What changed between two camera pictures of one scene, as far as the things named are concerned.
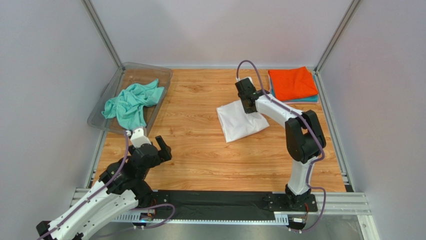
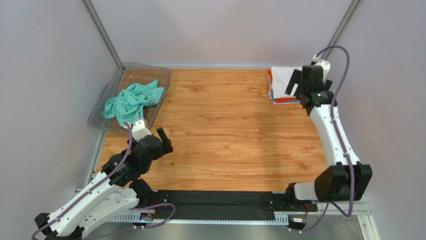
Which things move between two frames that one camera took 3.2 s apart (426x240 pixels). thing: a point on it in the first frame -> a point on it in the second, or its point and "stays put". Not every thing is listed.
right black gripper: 248,107 -> 300,84
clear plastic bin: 130,73 stays put
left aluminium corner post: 99,25 stays put
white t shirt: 236,124 -> 281,77
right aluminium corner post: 332,40 stays put
